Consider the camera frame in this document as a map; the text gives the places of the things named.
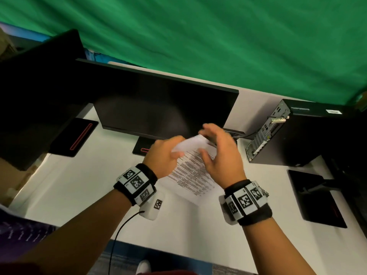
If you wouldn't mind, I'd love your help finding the person's left hand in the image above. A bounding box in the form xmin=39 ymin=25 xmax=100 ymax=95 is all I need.
xmin=142 ymin=136 xmax=186 ymax=180

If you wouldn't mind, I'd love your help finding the person's right hand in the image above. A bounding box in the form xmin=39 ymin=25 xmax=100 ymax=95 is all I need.
xmin=198 ymin=123 xmax=248 ymax=189

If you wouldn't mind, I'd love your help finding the printed white paper sheet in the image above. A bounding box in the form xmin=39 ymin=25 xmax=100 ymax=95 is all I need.
xmin=157 ymin=134 xmax=218 ymax=206

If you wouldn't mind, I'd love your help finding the person's left forearm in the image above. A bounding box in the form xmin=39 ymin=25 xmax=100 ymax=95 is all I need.
xmin=16 ymin=188 xmax=141 ymax=275

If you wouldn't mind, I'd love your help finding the person's right forearm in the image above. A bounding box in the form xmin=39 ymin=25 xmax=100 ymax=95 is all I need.
xmin=242 ymin=216 xmax=319 ymax=275

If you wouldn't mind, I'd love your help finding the black monitor base red line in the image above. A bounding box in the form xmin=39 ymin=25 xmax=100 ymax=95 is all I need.
xmin=132 ymin=136 xmax=162 ymax=156
xmin=287 ymin=169 xmax=348 ymax=229
xmin=48 ymin=117 xmax=100 ymax=158

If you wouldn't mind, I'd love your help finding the left wrist band with markers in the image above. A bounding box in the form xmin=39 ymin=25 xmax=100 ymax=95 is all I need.
xmin=113 ymin=163 xmax=165 ymax=222

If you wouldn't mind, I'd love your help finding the wrist band with markers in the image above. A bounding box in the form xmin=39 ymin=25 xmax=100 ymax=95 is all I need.
xmin=218 ymin=179 xmax=273 ymax=227
xmin=113 ymin=163 xmax=165 ymax=222

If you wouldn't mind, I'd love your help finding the wide black computer monitor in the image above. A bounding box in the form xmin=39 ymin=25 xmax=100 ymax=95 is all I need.
xmin=75 ymin=58 xmax=240 ymax=140

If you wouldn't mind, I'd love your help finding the right wrist band with markers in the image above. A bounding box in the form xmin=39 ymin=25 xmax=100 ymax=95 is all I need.
xmin=218 ymin=179 xmax=273 ymax=227

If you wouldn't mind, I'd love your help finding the black desktop computer tower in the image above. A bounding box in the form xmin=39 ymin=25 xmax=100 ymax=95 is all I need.
xmin=246 ymin=99 xmax=356 ymax=167

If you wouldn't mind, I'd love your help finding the white shoe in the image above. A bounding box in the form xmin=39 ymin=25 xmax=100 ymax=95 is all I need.
xmin=136 ymin=260 xmax=152 ymax=275

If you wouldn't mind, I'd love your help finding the green backdrop cloth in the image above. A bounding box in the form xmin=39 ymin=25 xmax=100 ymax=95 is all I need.
xmin=0 ymin=0 xmax=367 ymax=106

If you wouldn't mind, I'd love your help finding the brown cardboard box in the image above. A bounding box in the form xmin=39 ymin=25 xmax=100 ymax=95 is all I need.
xmin=0 ymin=156 xmax=46 ymax=205

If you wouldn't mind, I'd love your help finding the purple printed sleeve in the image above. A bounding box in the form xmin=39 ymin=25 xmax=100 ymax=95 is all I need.
xmin=0 ymin=203 xmax=58 ymax=265

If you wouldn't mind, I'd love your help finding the blue printed banner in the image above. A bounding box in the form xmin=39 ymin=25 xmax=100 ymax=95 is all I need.
xmin=0 ymin=21 xmax=53 ymax=44

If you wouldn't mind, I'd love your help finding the black computer cable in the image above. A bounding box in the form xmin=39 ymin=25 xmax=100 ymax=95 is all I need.
xmin=223 ymin=128 xmax=258 ymax=140

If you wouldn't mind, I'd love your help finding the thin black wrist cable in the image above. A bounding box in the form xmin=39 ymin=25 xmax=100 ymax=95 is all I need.
xmin=108 ymin=210 xmax=146 ymax=275

